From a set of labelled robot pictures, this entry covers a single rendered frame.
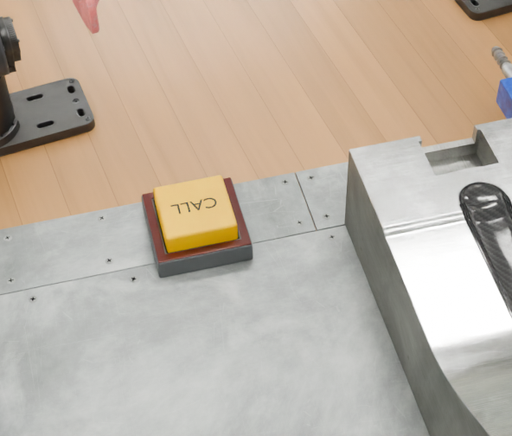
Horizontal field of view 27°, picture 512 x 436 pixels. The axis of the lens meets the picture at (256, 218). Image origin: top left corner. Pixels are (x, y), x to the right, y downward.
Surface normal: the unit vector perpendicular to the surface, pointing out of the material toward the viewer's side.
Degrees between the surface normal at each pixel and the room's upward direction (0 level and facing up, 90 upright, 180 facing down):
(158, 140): 0
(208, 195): 0
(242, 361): 0
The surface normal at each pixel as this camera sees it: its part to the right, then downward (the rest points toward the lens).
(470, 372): -0.11, -0.87
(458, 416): -0.97, 0.19
